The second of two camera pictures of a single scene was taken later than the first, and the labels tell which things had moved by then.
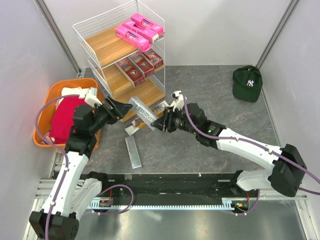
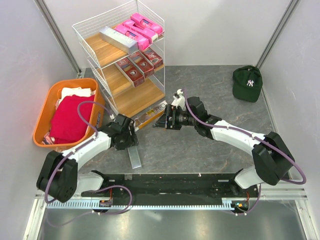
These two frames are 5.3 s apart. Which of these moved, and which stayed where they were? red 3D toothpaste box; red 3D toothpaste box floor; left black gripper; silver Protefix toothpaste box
Moved: silver Protefix toothpaste box; left black gripper
Stayed: red 3D toothpaste box floor; red 3D toothpaste box
